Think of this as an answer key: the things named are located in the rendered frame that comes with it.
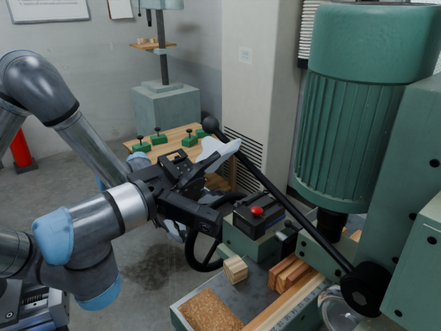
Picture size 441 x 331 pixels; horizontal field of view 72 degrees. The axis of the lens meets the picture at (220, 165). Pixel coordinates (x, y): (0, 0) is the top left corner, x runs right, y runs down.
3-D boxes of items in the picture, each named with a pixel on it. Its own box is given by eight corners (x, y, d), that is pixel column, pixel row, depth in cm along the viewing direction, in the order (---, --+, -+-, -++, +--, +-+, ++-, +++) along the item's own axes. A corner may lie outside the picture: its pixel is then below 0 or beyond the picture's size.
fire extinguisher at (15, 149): (35, 161, 307) (15, 103, 277) (39, 168, 294) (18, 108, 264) (14, 166, 297) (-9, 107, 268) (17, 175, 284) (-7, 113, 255)
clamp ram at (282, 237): (283, 238, 83) (287, 211, 78) (306, 253, 78) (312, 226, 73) (260, 254, 77) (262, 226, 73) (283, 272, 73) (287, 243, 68)
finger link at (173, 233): (180, 248, 99) (167, 224, 103) (184, 241, 95) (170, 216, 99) (171, 252, 98) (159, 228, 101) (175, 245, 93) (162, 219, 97)
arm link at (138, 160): (122, 166, 111) (144, 160, 116) (134, 190, 107) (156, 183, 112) (124, 153, 105) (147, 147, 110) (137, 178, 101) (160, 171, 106)
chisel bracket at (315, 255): (311, 245, 74) (316, 217, 70) (367, 282, 65) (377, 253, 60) (291, 260, 70) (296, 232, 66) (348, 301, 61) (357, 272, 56)
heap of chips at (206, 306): (207, 286, 70) (207, 278, 68) (246, 326, 61) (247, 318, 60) (176, 308, 65) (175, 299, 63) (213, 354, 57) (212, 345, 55)
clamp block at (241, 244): (257, 220, 94) (259, 197, 90) (292, 245, 85) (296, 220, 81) (220, 243, 86) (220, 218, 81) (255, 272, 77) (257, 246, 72)
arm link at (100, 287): (79, 268, 59) (64, 224, 53) (132, 282, 56) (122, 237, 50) (49, 304, 52) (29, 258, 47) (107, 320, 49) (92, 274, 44)
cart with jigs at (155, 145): (198, 175, 283) (195, 109, 251) (239, 204, 245) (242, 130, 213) (132, 201, 247) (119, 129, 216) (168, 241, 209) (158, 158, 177)
